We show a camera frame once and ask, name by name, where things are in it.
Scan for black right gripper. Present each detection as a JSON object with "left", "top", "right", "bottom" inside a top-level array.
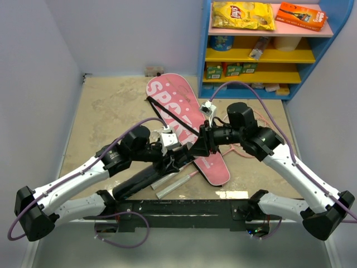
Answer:
[{"left": 187, "top": 119, "right": 244, "bottom": 157}]

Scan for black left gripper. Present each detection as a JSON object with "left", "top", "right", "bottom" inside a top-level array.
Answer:
[{"left": 131, "top": 141, "right": 180, "bottom": 175}]

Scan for black shuttlecock tube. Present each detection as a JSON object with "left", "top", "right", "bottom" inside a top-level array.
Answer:
[{"left": 112, "top": 165, "right": 166, "bottom": 201}]

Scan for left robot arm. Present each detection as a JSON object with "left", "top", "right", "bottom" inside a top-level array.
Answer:
[{"left": 15, "top": 125, "right": 194, "bottom": 242}]

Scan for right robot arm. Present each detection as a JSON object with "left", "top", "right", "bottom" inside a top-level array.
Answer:
[{"left": 189, "top": 100, "right": 355, "bottom": 241}]

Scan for pink racket bag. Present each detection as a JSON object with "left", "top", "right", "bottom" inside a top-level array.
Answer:
[{"left": 146, "top": 73, "right": 230, "bottom": 186}]

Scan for green box left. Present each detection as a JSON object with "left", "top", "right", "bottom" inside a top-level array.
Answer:
[{"left": 206, "top": 65, "right": 223, "bottom": 80}]

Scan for green box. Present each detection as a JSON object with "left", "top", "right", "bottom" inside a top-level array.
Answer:
[
  {"left": 225, "top": 65, "right": 243, "bottom": 77},
  {"left": 242, "top": 63, "right": 258, "bottom": 74},
  {"left": 206, "top": 65, "right": 223, "bottom": 80}
]

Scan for green box middle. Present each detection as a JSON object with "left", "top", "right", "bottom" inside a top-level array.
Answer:
[{"left": 225, "top": 65, "right": 243, "bottom": 77}]

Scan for green box right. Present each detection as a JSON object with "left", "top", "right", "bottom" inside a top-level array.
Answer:
[{"left": 242, "top": 63, "right": 258, "bottom": 74}]

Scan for blue round tin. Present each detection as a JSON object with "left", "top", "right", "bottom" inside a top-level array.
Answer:
[{"left": 209, "top": 35, "right": 234, "bottom": 51}]

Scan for silver foil packet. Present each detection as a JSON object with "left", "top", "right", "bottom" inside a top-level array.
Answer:
[{"left": 249, "top": 36, "right": 271, "bottom": 60}]

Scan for blue shelf unit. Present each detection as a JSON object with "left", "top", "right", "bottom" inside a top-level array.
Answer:
[{"left": 197, "top": 1, "right": 356, "bottom": 101}]

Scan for cream round container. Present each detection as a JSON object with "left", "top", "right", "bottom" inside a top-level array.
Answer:
[{"left": 273, "top": 36, "right": 302, "bottom": 52}]

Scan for yellow chips bag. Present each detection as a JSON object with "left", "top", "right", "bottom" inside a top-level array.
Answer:
[{"left": 211, "top": 2, "right": 276, "bottom": 31}]

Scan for orange razor box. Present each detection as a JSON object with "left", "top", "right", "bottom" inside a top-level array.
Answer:
[{"left": 275, "top": 2, "right": 328, "bottom": 32}]

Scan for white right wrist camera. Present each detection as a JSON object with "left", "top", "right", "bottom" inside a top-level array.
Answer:
[{"left": 199, "top": 100, "right": 216, "bottom": 117}]

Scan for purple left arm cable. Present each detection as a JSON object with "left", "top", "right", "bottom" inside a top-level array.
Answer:
[{"left": 7, "top": 117, "right": 172, "bottom": 248}]

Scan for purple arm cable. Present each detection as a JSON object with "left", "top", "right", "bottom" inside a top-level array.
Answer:
[
  {"left": 7, "top": 117, "right": 172, "bottom": 248},
  {"left": 209, "top": 81, "right": 357, "bottom": 241}
]

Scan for black bag strap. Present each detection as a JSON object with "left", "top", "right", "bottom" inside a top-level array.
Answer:
[{"left": 144, "top": 96, "right": 200, "bottom": 137}]

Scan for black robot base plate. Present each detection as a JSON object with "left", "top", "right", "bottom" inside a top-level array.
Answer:
[{"left": 94, "top": 198, "right": 279, "bottom": 234}]

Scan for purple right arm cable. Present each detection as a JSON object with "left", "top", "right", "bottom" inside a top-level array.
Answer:
[{"left": 209, "top": 81, "right": 357, "bottom": 241}]

